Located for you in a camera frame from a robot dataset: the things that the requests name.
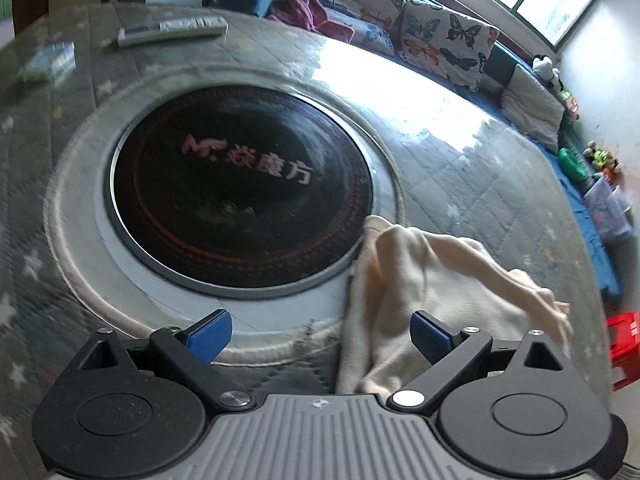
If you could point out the window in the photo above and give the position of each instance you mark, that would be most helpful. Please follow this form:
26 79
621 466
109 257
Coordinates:
550 5

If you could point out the black and white plush toy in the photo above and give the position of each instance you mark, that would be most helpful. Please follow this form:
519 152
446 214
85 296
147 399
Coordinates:
546 71

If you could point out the large butterfly print pillow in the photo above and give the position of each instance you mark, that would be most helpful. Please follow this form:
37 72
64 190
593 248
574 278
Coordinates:
445 40

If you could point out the magenta cloth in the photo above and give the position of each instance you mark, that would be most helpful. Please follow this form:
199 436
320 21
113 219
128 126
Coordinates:
305 10

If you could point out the green and pink toys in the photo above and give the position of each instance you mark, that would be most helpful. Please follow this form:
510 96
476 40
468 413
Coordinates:
570 105

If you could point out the round black induction cooktop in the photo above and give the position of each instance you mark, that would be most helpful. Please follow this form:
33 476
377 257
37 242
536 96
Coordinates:
225 210

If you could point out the silver remote control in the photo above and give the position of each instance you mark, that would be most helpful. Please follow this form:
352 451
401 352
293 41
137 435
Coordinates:
170 30

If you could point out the clear plastic storage box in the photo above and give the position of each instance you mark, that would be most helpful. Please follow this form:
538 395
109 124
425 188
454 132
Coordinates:
607 210

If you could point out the red plastic stool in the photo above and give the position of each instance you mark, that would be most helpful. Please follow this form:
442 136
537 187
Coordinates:
625 345

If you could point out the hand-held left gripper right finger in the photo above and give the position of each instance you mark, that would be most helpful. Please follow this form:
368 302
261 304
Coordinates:
430 336

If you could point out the cream cloth garment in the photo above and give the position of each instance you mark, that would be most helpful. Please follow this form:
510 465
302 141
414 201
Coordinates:
440 280

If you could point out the green plush toy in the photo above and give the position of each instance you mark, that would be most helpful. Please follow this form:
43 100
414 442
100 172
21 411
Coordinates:
602 157

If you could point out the blue tissue packet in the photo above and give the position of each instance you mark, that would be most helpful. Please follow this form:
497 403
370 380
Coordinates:
47 62

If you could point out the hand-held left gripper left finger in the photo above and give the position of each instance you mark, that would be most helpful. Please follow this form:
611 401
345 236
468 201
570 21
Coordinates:
210 336

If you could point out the grey pillow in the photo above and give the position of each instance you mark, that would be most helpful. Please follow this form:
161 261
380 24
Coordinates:
532 105

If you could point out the green bowl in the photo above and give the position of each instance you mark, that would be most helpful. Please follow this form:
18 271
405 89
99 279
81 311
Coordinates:
571 164

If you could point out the flat butterfly print cushion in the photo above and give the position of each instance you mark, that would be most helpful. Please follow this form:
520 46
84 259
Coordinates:
372 30

